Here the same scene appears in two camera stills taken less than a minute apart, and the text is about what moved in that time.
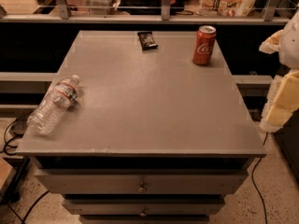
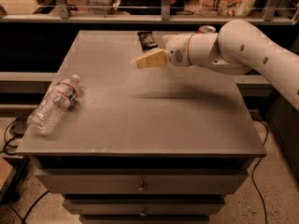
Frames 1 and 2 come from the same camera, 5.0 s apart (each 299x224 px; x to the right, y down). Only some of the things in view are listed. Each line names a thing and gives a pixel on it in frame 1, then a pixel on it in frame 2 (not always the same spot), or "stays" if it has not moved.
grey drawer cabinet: [152, 138] stays
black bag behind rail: [147, 1] stays
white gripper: [291, 47] -> [177, 50]
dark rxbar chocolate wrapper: [147, 40] stays
